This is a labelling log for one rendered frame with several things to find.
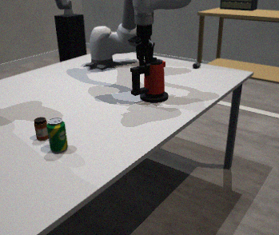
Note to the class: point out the green drink can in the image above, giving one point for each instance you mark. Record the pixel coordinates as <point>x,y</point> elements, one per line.
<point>57,135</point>

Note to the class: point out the small brown jar with dark lid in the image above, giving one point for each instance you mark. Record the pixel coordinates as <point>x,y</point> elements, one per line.
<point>40,124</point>

